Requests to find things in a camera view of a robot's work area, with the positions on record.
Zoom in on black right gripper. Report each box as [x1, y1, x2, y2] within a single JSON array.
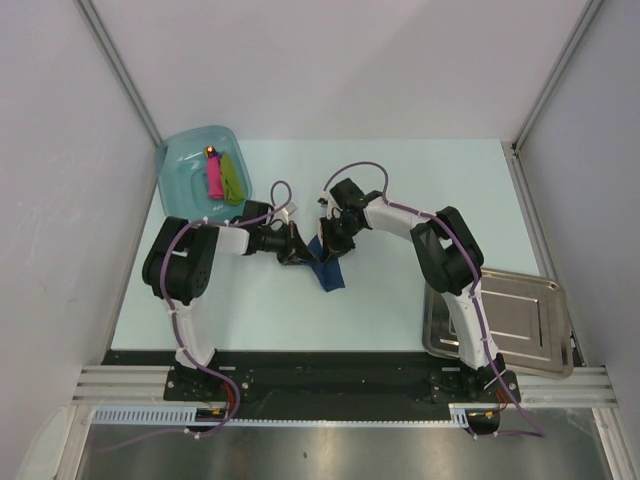
[[320, 217, 363, 266]]

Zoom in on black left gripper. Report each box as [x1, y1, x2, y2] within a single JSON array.
[[257, 221, 318, 266]]

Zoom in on dark blue paper napkin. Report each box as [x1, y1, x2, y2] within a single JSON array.
[[308, 235, 345, 292]]

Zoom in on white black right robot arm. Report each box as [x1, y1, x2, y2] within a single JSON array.
[[319, 178, 498, 401]]

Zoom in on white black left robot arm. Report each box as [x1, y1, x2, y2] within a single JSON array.
[[142, 200, 320, 400]]

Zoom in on green rolled napkin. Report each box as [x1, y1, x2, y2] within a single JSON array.
[[219, 153, 246, 206]]

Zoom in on pink rolled napkin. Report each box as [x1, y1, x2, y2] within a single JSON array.
[[206, 156, 224, 200]]

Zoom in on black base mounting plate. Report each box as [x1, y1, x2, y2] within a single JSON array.
[[103, 350, 521, 423]]

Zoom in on translucent blue plastic bin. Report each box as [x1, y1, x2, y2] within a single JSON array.
[[155, 125, 252, 222]]

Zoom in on stainless steel tray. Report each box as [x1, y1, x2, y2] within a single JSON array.
[[422, 267, 574, 379]]

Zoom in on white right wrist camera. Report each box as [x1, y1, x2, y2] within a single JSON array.
[[317, 190, 341, 219]]

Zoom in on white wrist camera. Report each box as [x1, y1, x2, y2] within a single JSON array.
[[317, 190, 341, 219], [274, 201, 297, 224]]

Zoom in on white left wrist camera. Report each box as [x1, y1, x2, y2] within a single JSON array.
[[274, 201, 297, 224]]

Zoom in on light blue cable duct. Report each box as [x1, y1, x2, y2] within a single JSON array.
[[92, 405, 468, 428]]

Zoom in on aluminium rail frame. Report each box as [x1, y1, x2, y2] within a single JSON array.
[[60, 140, 639, 479]]

